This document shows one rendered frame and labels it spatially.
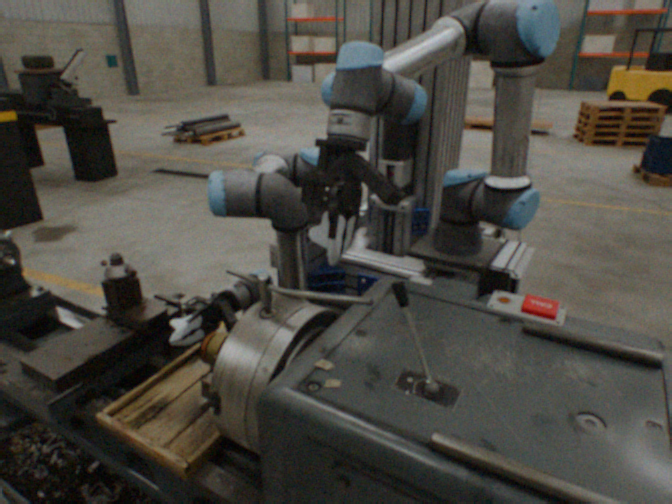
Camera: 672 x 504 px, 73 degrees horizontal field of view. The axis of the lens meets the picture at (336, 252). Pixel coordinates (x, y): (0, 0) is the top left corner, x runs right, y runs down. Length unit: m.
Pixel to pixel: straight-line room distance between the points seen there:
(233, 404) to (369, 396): 0.30
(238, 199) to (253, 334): 0.38
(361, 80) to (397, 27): 0.76
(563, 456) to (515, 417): 0.07
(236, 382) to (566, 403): 0.53
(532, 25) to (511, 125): 0.21
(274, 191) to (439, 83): 0.63
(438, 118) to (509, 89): 0.38
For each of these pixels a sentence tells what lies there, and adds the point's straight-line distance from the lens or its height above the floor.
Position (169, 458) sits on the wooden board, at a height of 0.91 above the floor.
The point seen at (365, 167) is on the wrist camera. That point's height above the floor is 1.53.
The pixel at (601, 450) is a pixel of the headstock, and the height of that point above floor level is 1.26.
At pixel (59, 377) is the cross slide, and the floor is 0.97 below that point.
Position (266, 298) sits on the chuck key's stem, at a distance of 0.86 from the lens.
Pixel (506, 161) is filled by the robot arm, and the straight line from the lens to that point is 1.19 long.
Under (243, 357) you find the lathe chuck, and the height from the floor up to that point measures 1.19.
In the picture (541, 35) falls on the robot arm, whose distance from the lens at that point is 1.11.
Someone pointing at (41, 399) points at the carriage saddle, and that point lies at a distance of 1.36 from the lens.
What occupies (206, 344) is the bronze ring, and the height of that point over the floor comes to 1.10.
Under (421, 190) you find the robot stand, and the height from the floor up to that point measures 1.27.
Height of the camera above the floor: 1.71
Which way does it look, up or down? 25 degrees down
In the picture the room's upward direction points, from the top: straight up
